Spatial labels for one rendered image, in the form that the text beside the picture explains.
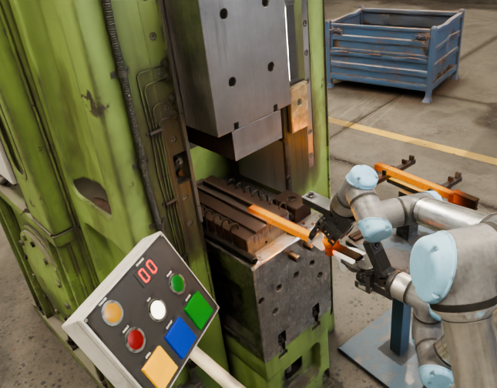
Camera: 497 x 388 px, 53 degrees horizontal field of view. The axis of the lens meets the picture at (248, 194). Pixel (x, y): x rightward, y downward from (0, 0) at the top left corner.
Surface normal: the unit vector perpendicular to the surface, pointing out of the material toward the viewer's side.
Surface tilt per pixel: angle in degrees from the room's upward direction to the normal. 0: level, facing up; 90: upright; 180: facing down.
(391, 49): 89
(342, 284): 0
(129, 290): 60
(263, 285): 90
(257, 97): 90
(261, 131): 90
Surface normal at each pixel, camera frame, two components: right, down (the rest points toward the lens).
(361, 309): -0.11, -0.85
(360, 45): -0.62, 0.45
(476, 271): 0.12, -0.03
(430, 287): -0.99, 0.06
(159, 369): 0.75, -0.33
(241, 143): 0.68, 0.32
